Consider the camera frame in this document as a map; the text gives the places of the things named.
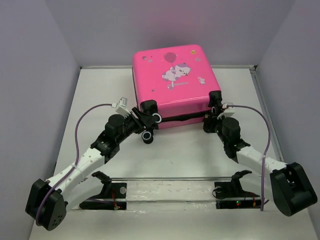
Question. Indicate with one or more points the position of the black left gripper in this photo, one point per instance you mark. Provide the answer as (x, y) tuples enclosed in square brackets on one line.
[(144, 121)]

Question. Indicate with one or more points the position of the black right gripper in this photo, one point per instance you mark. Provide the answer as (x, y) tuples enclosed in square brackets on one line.
[(208, 122)]

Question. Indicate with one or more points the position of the pink hard-shell suitcase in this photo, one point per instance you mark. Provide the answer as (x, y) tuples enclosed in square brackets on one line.
[(178, 84)]

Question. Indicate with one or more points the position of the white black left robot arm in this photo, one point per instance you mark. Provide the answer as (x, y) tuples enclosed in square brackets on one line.
[(47, 201)]

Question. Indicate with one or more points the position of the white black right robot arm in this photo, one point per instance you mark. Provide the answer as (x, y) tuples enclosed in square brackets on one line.
[(287, 185)]

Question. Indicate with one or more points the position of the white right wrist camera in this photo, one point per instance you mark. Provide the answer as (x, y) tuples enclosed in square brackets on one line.
[(228, 109)]

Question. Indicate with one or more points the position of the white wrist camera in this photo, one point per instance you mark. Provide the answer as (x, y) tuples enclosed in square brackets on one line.
[(121, 107), (228, 109)]

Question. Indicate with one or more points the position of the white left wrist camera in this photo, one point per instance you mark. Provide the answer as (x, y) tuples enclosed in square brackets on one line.
[(121, 107)]

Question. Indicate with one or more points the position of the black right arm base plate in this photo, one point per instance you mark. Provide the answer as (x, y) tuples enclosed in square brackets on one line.
[(229, 196)]

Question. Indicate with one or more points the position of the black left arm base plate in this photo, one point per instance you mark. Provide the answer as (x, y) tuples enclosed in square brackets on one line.
[(112, 198)]

